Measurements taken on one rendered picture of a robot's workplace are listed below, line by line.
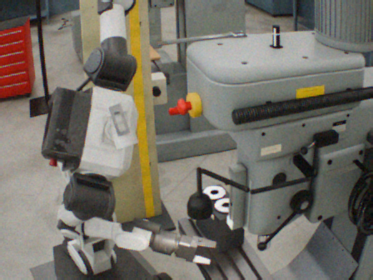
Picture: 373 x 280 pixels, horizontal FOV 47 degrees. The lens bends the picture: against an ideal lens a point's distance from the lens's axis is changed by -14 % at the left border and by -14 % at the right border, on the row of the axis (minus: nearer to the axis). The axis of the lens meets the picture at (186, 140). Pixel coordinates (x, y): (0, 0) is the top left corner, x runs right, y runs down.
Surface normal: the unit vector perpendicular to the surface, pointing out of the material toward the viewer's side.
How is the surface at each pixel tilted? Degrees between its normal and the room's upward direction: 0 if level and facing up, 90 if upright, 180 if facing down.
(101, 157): 57
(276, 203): 90
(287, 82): 90
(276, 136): 90
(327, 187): 90
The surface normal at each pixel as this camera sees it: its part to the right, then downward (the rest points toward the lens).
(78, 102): 0.45, -0.12
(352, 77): 0.33, 0.47
